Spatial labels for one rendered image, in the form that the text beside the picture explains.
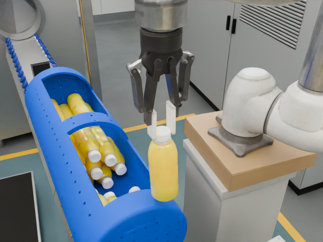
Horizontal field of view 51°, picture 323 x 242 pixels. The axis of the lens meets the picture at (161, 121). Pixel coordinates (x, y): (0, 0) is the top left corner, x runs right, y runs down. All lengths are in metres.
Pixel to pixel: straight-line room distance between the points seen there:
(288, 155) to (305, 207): 1.40
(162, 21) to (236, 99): 0.63
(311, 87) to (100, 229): 0.69
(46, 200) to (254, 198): 1.68
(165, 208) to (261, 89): 0.51
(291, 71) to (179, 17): 1.86
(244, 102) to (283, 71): 1.33
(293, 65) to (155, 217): 1.71
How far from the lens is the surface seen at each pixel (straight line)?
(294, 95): 1.07
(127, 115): 3.36
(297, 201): 2.67
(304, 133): 1.09
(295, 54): 2.34
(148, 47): 0.59
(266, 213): 1.46
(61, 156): 1.05
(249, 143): 1.23
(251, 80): 1.13
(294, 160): 1.28
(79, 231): 0.89
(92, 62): 2.17
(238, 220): 1.38
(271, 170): 1.23
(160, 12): 0.55
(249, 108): 1.13
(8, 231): 2.33
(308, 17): 2.24
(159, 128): 0.72
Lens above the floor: 1.84
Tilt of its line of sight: 34 degrees down
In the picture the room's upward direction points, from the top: straight up
